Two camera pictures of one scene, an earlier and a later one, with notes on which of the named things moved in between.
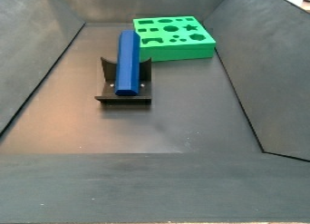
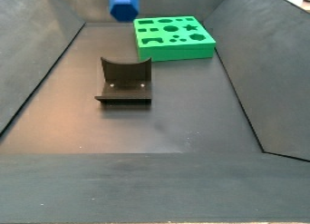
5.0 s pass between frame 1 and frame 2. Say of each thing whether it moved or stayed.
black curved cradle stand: stayed
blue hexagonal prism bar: moved
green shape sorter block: stayed
